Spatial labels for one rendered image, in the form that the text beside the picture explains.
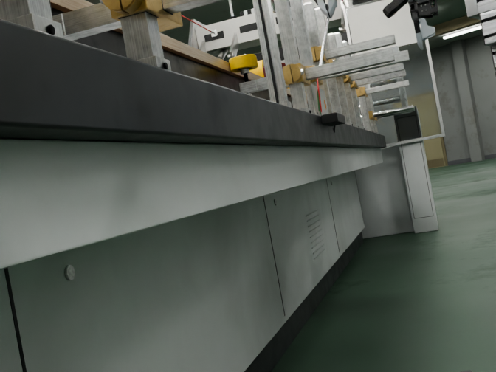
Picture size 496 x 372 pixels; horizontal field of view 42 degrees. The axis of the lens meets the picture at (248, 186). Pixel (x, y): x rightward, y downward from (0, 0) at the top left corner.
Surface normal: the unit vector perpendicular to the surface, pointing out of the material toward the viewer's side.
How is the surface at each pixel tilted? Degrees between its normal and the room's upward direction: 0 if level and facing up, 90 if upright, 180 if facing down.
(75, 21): 90
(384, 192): 90
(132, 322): 90
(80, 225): 90
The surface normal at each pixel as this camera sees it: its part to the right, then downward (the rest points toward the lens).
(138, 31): -0.27, 0.05
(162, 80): 0.95, -0.17
